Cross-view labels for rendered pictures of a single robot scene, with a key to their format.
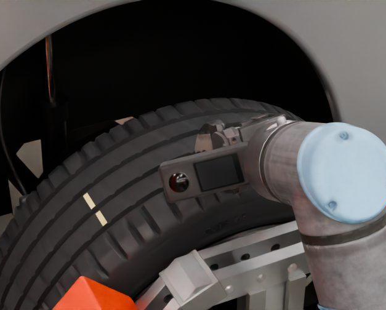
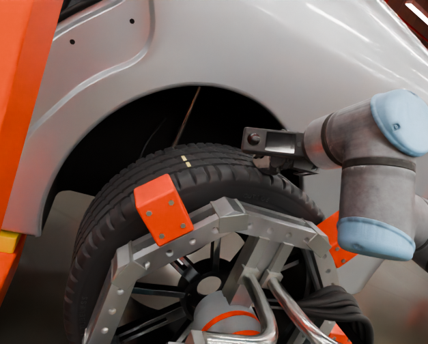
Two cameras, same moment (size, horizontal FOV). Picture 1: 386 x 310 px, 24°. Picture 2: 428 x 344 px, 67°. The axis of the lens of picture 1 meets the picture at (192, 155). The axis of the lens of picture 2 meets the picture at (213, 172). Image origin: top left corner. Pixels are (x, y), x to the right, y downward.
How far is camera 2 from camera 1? 60 cm
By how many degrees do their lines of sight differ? 21
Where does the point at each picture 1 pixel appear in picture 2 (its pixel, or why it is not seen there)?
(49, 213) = (158, 160)
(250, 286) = (262, 232)
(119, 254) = (192, 179)
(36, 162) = not seen: hidden behind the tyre
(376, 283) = (403, 207)
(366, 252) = (403, 179)
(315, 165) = (391, 97)
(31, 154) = not seen: hidden behind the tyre
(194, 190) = (261, 147)
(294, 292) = (282, 253)
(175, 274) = (221, 203)
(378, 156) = not seen: outside the picture
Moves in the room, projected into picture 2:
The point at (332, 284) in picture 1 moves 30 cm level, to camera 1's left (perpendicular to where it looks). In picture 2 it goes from (367, 196) to (149, 99)
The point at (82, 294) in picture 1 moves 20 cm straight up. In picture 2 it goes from (164, 180) to (207, 70)
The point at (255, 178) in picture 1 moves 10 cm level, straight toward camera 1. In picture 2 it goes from (314, 136) to (320, 140)
